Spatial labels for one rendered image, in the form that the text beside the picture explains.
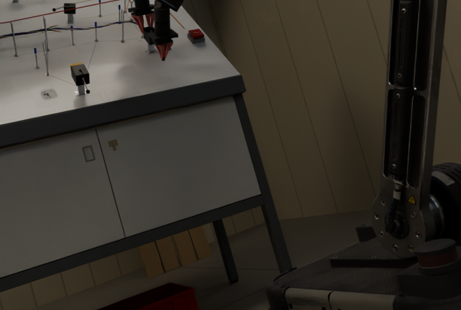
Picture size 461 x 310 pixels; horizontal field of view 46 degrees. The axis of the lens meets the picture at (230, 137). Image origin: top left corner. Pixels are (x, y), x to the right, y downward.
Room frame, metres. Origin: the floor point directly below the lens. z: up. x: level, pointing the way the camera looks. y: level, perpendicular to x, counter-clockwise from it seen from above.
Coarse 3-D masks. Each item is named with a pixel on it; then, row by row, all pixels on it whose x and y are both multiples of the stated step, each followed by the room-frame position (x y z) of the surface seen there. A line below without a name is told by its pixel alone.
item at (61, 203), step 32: (0, 160) 1.76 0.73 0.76; (32, 160) 1.80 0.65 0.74; (64, 160) 1.84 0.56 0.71; (96, 160) 1.89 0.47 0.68; (0, 192) 1.75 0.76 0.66; (32, 192) 1.79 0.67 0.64; (64, 192) 1.83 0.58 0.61; (96, 192) 1.87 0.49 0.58; (0, 224) 1.74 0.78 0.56; (32, 224) 1.78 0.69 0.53; (64, 224) 1.82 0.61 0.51; (96, 224) 1.86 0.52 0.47; (0, 256) 1.73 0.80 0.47; (32, 256) 1.77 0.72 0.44; (64, 256) 1.81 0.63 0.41
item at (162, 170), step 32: (96, 128) 1.90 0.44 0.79; (128, 128) 1.95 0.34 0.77; (160, 128) 1.99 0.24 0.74; (192, 128) 2.05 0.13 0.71; (224, 128) 2.10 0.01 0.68; (128, 160) 1.93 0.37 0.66; (160, 160) 1.98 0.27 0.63; (192, 160) 2.03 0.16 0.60; (224, 160) 2.08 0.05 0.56; (128, 192) 1.92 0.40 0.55; (160, 192) 1.97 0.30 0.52; (192, 192) 2.02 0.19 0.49; (224, 192) 2.07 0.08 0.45; (256, 192) 2.12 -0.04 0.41; (128, 224) 1.91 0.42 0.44; (160, 224) 1.95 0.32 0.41
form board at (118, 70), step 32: (0, 0) 2.28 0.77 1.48; (32, 0) 2.31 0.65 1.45; (64, 0) 2.35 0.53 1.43; (96, 0) 2.38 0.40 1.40; (128, 0) 2.42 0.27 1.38; (0, 32) 2.11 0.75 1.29; (64, 32) 2.17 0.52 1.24; (128, 32) 2.23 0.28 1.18; (0, 64) 1.96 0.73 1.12; (32, 64) 1.99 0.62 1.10; (64, 64) 2.02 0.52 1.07; (96, 64) 2.04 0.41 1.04; (128, 64) 2.07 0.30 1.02; (160, 64) 2.10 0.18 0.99; (192, 64) 2.12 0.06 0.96; (224, 64) 2.15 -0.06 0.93; (0, 96) 1.84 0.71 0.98; (32, 96) 1.86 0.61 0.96; (64, 96) 1.89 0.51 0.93; (96, 96) 1.91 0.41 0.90; (128, 96) 1.93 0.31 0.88
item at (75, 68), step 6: (72, 66) 1.85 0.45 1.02; (78, 66) 1.86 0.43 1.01; (84, 66) 1.86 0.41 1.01; (72, 72) 1.85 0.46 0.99; (78, 72) 1.83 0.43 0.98; (84, 72) 1.84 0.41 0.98; (78, 78) 1.83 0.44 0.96; (84, 78) 1.84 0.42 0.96; (78, 84) 1.85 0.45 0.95; (84, 84) 1.82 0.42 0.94; (78, 90) 1.90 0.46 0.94; (84, 90) 1.90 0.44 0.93
